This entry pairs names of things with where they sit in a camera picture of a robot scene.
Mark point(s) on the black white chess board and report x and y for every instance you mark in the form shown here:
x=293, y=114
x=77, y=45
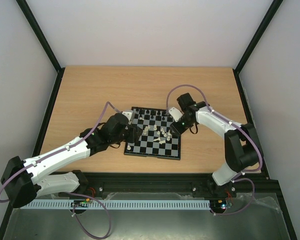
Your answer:
x=154, y=123

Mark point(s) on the left black frame post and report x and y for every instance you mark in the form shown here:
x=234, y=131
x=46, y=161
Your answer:
x=31, y=19

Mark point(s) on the right black frame post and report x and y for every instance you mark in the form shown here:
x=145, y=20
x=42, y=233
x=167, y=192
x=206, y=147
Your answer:
x=266, y=20

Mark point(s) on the grey slotted cable duct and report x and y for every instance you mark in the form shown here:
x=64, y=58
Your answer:
x=68, y=204

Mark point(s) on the transparent plastic sheet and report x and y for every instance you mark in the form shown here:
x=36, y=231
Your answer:
x=249, y=217

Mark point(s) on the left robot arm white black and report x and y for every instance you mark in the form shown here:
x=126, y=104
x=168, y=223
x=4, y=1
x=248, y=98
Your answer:
x=25, y=180

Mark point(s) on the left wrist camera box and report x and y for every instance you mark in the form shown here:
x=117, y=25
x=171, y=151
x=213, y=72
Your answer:
x=129, y=114

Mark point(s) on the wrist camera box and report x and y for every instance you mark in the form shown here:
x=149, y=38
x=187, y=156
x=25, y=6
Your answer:
x=129, y=114
x=175, y=113

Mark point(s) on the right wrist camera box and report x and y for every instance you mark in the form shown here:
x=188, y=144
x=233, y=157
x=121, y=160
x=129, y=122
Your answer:
x=175, y=113

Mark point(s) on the black frame post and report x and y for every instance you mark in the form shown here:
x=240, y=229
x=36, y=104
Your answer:
x=266, y=20
x=31, y=19

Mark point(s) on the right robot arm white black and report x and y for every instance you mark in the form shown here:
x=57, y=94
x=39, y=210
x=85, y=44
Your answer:
x=242, y=149

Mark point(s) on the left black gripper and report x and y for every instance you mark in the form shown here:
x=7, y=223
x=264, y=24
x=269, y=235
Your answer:
x=134, y=137

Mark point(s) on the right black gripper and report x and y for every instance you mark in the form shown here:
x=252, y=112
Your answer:
x=176, y=128

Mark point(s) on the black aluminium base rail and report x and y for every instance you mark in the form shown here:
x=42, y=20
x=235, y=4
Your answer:
x=199, y=185

